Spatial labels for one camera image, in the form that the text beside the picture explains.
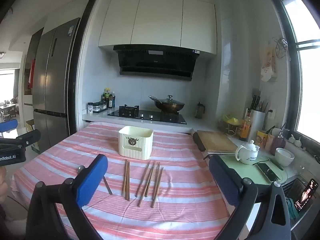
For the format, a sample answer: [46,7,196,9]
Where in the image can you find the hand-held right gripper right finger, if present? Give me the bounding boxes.
[209,154,292,240]

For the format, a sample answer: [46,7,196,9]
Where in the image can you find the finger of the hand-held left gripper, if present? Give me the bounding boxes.
[0,119,19,134]
[0,129,41,150]

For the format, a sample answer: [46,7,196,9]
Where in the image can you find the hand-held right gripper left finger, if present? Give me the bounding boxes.
[25,154,108,240]

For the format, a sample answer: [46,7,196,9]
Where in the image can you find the metal spoon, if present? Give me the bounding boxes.
[76,165,114,196]

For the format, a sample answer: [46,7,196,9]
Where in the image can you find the wooden chopstick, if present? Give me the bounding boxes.
[151,167,164,208]
[137,166,154,207]
[154,162,160,189]
[135,161,151,197]
[126,161,131,201]

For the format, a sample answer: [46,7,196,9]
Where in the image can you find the cream ribbed utensil holder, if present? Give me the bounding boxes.
[118,126,154,161]

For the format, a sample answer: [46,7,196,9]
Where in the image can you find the cardboard box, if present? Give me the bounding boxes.
[25,119,41,154]

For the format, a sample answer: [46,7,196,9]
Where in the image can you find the white teapot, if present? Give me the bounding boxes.
[235,140,260,165]

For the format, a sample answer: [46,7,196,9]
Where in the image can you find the wooden cutting board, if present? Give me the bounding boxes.
[196,130,238,153]

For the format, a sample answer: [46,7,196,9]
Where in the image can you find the black smartphone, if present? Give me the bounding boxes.
[254,162,279,182]

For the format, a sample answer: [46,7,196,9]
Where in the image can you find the pink white striped tablecloth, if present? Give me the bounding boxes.
[10,122,231,240]

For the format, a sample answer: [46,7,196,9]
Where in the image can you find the red hanging cloth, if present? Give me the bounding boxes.
[27,59,36,89]

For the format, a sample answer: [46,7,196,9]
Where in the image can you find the orange sauce bottle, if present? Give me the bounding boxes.
[239,112,252,141]

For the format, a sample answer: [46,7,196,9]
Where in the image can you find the yellow packet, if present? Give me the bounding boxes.
[257,130,268,148]

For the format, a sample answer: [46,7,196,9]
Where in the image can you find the grey refrigerator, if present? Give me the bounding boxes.
[32,17,81,157]

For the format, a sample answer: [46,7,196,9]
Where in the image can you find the white knife holder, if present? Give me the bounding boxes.
[249,88,266,141]

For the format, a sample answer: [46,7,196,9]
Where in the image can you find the white bowl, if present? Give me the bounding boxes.
[275,147,295,167]

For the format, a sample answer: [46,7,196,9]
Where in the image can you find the purple soap dispenser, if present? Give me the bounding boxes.
[271,129,286,156]

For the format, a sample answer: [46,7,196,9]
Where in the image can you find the row of clear spice jars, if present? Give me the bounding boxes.
[93,101,108,113]

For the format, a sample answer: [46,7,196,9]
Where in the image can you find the dark glass kettle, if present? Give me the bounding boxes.
[195,102,206,119]

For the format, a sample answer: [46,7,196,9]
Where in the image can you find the teal cloth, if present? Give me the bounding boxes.
[286,197,297,219]

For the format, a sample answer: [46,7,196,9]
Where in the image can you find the yellow cap oil bottle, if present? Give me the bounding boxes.
[102,88,111,108]

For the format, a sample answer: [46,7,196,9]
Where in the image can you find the garlic bulbs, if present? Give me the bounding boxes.
[288,134,302,147]

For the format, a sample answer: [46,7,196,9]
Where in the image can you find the black gas cooktop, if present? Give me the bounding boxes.
[107,106,187,125]

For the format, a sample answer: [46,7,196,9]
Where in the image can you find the smartphone with lit screen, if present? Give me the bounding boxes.
[294,178,319,212]

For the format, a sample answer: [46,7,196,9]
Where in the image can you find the hanging printed bag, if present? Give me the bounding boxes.
[259,42,278,82]

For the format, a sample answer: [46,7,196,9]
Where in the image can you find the black range hood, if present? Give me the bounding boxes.
[113,44,201,81]

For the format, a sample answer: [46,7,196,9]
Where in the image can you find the wire basket with yellow bag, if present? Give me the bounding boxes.
[219,114,241,136]

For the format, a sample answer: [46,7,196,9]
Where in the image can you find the window with dark frame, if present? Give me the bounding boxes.
[271,0,320,155]

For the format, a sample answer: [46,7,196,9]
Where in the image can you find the hanging wire trivet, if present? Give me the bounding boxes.
[272,37,288,58]

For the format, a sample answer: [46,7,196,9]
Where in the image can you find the white wall cabinet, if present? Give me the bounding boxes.
[98,0,217,55]

